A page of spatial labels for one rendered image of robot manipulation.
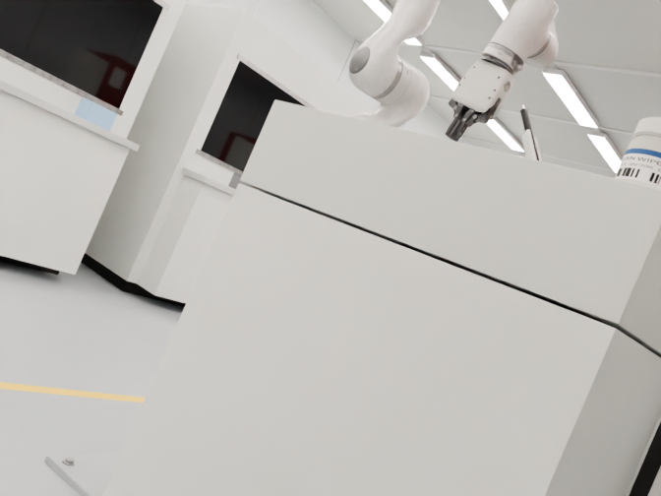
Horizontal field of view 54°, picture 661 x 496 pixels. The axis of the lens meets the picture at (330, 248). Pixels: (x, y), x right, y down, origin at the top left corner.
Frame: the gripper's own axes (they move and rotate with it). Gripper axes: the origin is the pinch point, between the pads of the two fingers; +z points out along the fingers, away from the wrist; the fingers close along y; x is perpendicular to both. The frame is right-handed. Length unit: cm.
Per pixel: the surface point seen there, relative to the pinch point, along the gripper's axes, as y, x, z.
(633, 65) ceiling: 130, -307, -140
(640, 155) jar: -53, 40, -1
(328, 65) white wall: 387, -301, -47
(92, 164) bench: 242, -66, 94
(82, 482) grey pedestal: 26, 14, 118
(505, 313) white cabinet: -52, 45, 23
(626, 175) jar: -52, 39, 2
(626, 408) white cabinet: -65, 29, 25
